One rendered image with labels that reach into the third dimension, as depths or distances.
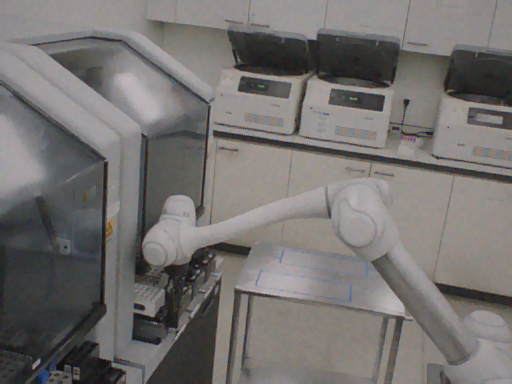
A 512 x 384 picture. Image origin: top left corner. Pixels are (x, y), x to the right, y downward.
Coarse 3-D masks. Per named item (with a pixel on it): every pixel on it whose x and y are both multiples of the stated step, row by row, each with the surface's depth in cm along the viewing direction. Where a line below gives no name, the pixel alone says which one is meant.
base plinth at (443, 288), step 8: (216, 248) 464; (224, 248) 462; (232, 248) 461; (240, 248) 459; (248, 248) 458; (440, 288) 433; (448, 288) 432; (456, 288) 430; (464, 288) 429; (464, 296) 430; (472, 296) 429; (480, 296) 428; (488, 296) 427; (496, 296) 426; (504, 296) 424; (504, 304) 426
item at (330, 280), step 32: (256, 256) 259; (288, 256) 262; (320, 256) 265; (352, 256) 268; (256, 288) 233; (288, 288) 235; (320, 288) 238; (352, 288) 240; (384, 288) 243; (384, 320) 272
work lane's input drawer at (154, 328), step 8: (160, 312) 211; (168, 312) 212; (136, 320) 208; (144, 320) 207; (152, 320) 207; (160, 320) 207; (168, 320) 212; (136, 328) 208; (144, 328) 208; (152, 328) 207; (160, 328) 206; (168, 328) 213; (184, 328) 216; (160, 336) 207; (176, 336) 210
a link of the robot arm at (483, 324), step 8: (472, 312) 200; (480, 312) 199; (488, 312) 200; (464, 320) 198; (472, 320) 195; (480, 320) 194; (488, 320) 194; (496, 320) 194; (472, 328) 194; (480, 328) 192; (488, 328) 192; (496, 328) 192; (504, 328) 193; (480, 336) 192; (488, 336) 191; (496, 336) 191; (504, 336) 192; (496, 344) 190; (504, 344) 191; (504, 352) 189
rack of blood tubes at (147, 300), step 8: (136, 288) 215; (144, 288) 215; (152, 288) 216; (160, 288) 216; (136, 296) 209; (144, 296) 210; (152, 296) 211; (160, 296) 211; (136, 304) 216; (144, 304) 207; (152, 304) 206; (160, 304) 213; (136, 312) 209; (144, 312) 208; (152, 312) 207
